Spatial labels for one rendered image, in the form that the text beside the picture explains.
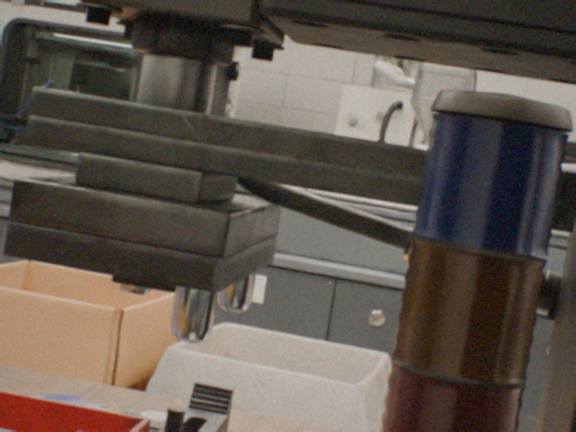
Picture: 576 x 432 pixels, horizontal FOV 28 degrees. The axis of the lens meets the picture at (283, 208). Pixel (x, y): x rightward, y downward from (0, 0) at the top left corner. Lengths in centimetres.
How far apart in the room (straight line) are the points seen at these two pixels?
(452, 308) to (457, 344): 1
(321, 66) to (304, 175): 652
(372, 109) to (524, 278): 535
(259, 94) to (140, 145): 662
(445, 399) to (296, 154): 25
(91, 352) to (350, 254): 236
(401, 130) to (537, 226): 533
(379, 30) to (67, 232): 16
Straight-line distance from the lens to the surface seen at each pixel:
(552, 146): 32
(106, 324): 288
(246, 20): 55
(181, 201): 55
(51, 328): 292
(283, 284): 513
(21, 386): 119
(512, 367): 32
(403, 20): 52
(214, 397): 88
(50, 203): 54
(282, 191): 67
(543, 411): 64
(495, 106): 31
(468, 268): 31
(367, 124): 566
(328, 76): 705
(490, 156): 31
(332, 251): 509
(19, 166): 545
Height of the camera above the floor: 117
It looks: 3 degrees down
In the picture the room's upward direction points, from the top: 9 degrees clockwise
